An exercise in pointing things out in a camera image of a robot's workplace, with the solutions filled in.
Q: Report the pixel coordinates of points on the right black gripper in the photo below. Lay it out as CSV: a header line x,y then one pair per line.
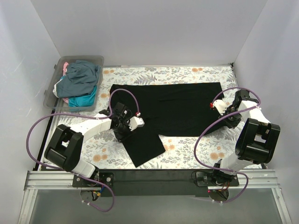
x,y
230,120

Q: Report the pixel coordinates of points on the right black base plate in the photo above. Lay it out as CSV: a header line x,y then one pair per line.
x,y
218,179

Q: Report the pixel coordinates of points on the clear plastic bin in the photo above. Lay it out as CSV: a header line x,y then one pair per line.
x,y
61,104

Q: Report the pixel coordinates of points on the turquoise shirt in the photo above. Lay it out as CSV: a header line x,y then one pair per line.
x,y
83,101

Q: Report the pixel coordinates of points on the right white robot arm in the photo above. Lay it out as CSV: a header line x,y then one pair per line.
x,y
256,143

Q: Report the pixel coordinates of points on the floral table mat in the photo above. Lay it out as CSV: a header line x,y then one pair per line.
x,y
104,151

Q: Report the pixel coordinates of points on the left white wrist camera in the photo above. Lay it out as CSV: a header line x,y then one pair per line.
x,y
136,122

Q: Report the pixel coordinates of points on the teal blue shirt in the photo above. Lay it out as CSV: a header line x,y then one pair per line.
x,y
79,79

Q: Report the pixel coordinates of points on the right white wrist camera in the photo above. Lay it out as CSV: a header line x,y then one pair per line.
x,y
219,105

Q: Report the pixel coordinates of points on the black t-shirt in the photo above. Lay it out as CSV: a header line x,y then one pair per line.
x,y
175,110

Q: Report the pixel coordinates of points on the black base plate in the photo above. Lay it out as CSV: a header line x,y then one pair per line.
x,y
93,182
218,179

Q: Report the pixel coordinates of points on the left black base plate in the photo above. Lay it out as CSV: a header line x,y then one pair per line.
x,y
93,182

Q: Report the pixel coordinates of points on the pink white garment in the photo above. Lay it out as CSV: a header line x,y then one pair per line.
x,y
65,68

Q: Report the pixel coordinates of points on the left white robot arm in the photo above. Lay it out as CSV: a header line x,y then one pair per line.
x,y
65,146

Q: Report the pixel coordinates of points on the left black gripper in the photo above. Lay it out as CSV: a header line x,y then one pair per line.
x,y
120,134

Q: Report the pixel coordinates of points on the aluminium frame rail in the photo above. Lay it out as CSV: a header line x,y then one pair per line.
x,y
152,197

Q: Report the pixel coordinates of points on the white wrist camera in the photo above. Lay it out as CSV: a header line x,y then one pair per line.
x,y
219,105
136,122

